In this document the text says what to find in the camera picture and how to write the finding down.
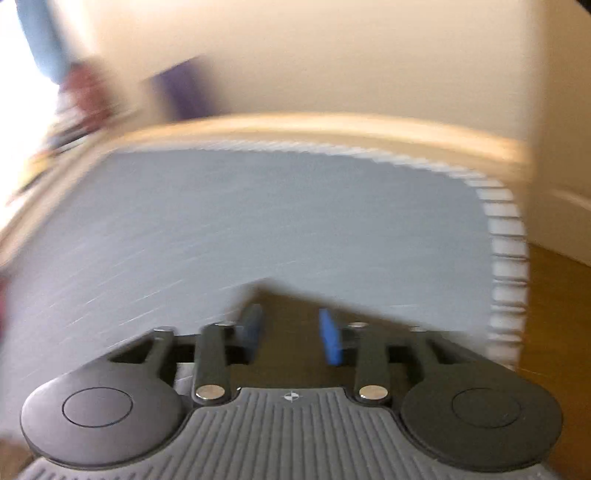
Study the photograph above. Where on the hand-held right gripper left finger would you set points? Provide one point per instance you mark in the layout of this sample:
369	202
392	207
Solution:
251	332

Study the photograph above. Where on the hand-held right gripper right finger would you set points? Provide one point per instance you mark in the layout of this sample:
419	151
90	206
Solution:
331	337

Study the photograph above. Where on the dark red cloth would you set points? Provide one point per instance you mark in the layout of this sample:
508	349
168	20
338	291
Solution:
90	92

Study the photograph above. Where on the blue curtain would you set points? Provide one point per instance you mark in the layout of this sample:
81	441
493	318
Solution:
46	37

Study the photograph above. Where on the light wooden bed frame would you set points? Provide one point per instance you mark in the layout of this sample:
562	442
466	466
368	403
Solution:
323	127

